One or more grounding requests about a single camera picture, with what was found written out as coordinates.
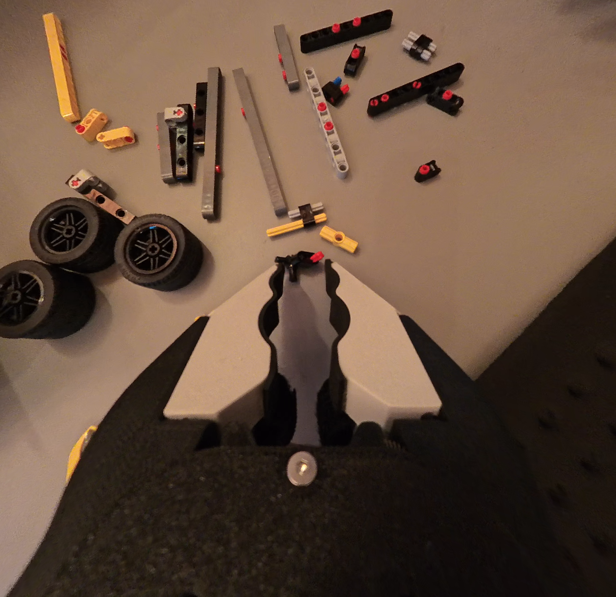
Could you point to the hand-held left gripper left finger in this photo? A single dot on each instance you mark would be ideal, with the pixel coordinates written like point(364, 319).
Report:
point(221, 366)

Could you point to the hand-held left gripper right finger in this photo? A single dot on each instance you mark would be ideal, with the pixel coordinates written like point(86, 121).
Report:
point(385, 366)

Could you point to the black toy wheel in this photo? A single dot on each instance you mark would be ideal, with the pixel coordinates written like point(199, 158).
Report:
point(159, 250)
point(72, 233)
point(38, 298)

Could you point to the tiny black red pin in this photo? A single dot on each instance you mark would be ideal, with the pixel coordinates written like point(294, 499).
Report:
point(301, 258)
point(427, 171)

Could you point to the grey desk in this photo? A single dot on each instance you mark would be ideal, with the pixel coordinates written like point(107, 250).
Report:
point(433, 221)

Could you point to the small yellow connector piece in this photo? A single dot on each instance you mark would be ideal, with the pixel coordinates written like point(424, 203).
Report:
point(339, 239)

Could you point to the tiny yellow black blue brick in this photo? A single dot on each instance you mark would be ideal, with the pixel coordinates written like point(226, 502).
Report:
point(296, 223)

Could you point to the yellow curved panel pieces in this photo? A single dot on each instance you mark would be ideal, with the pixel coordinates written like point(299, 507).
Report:
point(79, 450)

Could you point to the black perforated armrest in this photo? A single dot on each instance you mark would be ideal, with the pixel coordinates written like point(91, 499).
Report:
point(553, 414)

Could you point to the grey white small brick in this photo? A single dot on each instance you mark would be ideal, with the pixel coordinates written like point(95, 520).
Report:
point(96, 195)

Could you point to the long black beam red pins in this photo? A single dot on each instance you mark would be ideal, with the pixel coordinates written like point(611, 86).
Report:
point(211, 144)

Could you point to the black double toy beam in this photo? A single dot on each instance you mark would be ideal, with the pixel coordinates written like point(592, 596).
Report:
point(183, 144)

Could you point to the dark grey long toy beam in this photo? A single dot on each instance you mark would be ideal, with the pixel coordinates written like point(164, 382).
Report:
point(260, 139)

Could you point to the light grey long toy beam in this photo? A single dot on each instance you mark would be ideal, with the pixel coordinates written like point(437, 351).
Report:
point(327, 125)

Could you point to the small yellow brick red pin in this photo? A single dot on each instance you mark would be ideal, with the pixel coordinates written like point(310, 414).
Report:
point(91, 124)
point(116, 137)

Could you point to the short black brick red pin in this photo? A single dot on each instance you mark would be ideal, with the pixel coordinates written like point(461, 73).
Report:
point(354, 60)
point(445, 101)

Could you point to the blue red pin cluster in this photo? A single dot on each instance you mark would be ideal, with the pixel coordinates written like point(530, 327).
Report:
point(334, 92)

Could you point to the black beam three red pins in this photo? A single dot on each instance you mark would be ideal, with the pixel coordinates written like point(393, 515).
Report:
point(416, 89)

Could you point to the short grey beam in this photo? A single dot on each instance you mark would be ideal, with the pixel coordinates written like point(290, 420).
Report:
point(287, 57)

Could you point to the grey black axle connector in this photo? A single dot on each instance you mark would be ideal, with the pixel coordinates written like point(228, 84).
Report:
point(419, 46)

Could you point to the black beam two red pins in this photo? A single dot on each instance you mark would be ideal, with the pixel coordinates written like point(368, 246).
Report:
point(346, 31)

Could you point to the long yellow toy beam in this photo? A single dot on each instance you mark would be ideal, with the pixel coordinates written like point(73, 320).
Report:
point(61, 67)

